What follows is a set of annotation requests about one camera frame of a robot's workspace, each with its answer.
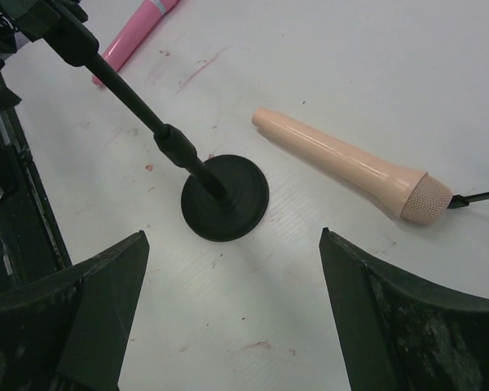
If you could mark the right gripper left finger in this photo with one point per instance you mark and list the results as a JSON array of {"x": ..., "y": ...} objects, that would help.
[{"x": 70, "y": 330}]

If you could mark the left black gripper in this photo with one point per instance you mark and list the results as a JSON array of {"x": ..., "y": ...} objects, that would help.
[{"x": 0, "y": 53}]

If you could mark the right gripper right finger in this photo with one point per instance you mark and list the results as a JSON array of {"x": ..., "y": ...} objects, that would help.
[{"x": 398, "y": 331}]

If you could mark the pink toy microphone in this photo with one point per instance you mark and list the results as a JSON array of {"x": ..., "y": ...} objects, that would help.
[{"x": 139, "y": 25}]

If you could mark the beige toy microphone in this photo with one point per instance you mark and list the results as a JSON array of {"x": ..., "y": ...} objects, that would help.
[{"x": 410, "y": 194}]

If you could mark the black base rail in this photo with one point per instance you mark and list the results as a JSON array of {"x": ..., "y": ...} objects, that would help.
[{"x": 31, "y": 245}]

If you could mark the black tripod shock-mount stand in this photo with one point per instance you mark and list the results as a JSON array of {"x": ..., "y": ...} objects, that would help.
[{"x": 461, "y": 201}]

